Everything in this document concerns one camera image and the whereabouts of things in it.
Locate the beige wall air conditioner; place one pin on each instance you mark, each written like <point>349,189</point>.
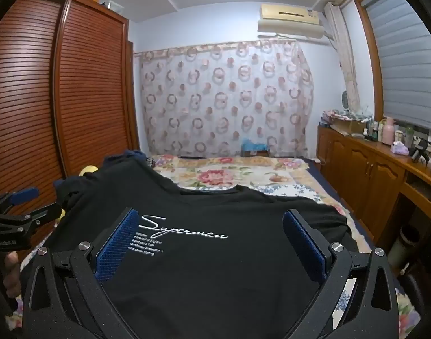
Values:
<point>289,21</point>

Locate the navy blue garment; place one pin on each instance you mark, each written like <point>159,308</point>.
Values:
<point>134,154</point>

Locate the wooden louvered wardrobe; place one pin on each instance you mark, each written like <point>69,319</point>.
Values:
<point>77,77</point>

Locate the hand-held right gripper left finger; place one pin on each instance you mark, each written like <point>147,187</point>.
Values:
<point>118,243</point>

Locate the black desk gadget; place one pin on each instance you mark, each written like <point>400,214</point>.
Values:
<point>425,153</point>

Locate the yellow plush toy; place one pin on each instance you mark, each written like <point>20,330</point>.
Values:
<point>87,170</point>

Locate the black t-shirt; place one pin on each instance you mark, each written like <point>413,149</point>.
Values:
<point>201,272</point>

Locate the tied beige curtain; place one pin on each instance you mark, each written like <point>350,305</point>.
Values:
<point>344,60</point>

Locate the red floral quilt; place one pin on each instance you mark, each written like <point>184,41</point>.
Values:
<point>215,176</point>

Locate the pink bottle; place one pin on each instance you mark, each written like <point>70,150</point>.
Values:
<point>388,132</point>

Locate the grey cylindrical bin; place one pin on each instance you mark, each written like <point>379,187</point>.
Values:
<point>404,247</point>

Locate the cardboard box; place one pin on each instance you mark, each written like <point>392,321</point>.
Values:
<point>348,125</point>

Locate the blue floral bed sheet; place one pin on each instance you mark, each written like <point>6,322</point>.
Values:
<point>342,303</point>

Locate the person's left hand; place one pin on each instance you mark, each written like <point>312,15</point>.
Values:
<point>11,275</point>

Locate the cluster of cosmetic bottles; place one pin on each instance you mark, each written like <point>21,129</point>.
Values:
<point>374,132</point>

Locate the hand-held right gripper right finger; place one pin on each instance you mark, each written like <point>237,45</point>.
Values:
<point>305,243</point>

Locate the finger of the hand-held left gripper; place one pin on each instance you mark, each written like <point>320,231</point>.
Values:
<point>25,195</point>
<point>46,213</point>

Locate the wooden sideboard cabinet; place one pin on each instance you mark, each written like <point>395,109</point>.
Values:
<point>360,162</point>

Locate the circle-patterned sheer curtain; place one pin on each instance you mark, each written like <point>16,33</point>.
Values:
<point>219,95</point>

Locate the blue plastic bag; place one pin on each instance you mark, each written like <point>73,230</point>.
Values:
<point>254,145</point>

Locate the purple pouch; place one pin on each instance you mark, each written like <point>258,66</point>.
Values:
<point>400,148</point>

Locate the small round fan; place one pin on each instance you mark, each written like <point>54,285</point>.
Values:
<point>345,100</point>

